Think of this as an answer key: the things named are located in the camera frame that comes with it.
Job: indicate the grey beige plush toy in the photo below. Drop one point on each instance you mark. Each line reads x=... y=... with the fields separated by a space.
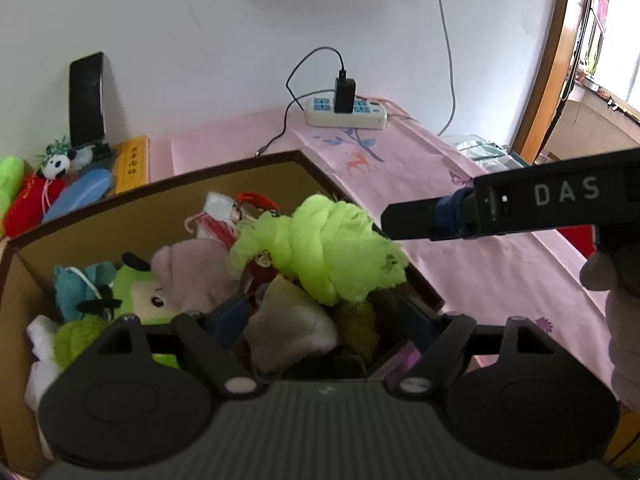
x=290 y=325

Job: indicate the red plush toy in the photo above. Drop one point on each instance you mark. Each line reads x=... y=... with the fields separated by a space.
x=30 y=205

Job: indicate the small panda plush toy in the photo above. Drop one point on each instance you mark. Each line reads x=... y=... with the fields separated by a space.
x=57 y=165

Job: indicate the brown cardboard box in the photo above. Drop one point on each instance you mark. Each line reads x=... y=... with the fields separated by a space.
x=165 y=205

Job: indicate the black smartphone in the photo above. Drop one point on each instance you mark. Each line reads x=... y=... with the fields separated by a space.
x=87 y=100

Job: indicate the pink plush toy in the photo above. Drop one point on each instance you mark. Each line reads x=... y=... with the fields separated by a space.
x=195 y=275

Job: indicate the teal plush toy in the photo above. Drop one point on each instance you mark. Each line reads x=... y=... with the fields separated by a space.
x=75 y=290

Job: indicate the yellow book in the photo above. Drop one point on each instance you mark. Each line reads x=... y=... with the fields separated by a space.
x=131 y=165

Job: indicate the black phone stand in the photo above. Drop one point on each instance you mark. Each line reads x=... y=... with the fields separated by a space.
x=97 y=151

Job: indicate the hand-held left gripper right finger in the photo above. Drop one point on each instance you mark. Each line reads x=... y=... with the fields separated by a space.
x=422 y=325

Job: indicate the olive green plush toy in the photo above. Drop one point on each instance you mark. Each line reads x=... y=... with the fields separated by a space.
x=357 y=330

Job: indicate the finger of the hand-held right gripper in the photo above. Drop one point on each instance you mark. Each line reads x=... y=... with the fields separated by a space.
x=452 y=212

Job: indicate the neon green mesh pouf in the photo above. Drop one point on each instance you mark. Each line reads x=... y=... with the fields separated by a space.
x=325 y=245

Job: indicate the wooden door frame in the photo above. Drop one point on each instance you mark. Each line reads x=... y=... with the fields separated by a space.
x=555 y=60

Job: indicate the light blue white plush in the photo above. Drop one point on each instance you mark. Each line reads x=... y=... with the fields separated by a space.
x=217 y=206

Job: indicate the red brown braided doll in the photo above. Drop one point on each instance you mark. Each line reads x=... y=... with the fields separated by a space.
x=250 y=205

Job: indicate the white power strip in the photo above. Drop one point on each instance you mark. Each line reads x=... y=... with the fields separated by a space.
x=365 y=115

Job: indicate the blue glasses case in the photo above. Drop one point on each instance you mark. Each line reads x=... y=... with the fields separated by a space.
x=80 y=192

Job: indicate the white plush toy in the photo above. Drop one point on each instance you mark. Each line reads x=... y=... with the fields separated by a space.
x=42 y=355

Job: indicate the window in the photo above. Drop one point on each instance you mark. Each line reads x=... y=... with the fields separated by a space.
x=620 y=35

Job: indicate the person's right hand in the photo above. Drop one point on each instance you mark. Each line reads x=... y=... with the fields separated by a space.
x=625 y=320

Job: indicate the clear plastic bag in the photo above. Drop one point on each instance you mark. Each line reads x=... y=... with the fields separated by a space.
x=475 y=146

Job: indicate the red box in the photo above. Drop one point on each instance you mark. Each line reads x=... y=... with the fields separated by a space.
x=577 y=240

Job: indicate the neon green plush toy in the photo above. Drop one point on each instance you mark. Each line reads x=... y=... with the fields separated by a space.
x=10 y=180

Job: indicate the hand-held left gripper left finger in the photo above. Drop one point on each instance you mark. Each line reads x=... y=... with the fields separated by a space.
x=227 y=320

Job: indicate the black charger plug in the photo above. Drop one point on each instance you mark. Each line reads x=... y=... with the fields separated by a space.
x=345 y=95

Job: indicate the green plush toy black eyes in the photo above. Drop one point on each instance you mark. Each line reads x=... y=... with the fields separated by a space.
x=145 y=295

